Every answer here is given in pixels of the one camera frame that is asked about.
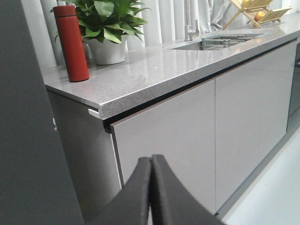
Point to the green potted plant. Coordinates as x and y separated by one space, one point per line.
109 19

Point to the white cabinet side panel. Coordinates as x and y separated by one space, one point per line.
89 153

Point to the wooden dish rack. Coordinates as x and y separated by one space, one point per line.
257 12

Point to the grey cabinet door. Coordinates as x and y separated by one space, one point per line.
252 105
182 129

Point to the red thermos bottle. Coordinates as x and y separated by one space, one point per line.
71 43

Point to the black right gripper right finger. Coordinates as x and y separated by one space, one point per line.
170 202

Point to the metal sink drain rack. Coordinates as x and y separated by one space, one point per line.
223 41

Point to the steel sink faucet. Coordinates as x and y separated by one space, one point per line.
188 32

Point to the grey cabinet door left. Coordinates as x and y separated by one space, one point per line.
182 129

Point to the steel sink basin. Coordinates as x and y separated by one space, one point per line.
195 46

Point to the white ribbed plant pot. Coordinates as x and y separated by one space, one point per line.
107 52

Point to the grey cabinet door right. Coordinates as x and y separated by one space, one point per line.
252 105

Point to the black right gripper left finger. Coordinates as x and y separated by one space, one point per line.
131 205

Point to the grey stone countertop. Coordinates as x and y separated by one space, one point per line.
153 71

